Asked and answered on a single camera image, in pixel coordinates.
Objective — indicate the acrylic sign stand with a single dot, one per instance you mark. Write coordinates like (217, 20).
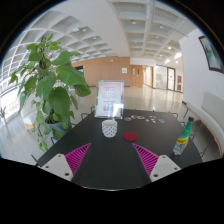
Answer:
(110, 99)

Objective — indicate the multicolour round coaster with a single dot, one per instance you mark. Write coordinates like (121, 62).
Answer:
(134, 117)

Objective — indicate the white curved bench sofa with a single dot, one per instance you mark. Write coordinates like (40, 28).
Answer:
(211, 114)

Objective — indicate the green round coaster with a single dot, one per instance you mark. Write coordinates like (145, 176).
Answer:
(127, 118)

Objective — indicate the green plastic water bottle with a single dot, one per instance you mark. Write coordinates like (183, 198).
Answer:
(183, 139)

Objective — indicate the blue small coaster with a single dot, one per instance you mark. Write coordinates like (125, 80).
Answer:
(162, 121)

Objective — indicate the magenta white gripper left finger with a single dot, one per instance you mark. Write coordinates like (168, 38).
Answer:
(65, 166)

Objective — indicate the white patterned cup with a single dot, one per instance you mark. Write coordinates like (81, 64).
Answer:
(109, 128)

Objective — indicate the large green potted plant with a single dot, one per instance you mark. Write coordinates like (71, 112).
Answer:
(48, 74)

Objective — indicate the red round coaster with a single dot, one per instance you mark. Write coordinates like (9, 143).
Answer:
(130, 136)

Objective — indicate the black chair left side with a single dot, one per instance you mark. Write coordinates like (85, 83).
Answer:
(84, 114)

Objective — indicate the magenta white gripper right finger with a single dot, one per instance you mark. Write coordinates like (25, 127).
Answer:
(156, 166)

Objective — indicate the framed wall picture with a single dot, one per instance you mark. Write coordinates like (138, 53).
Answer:
(213, 59)

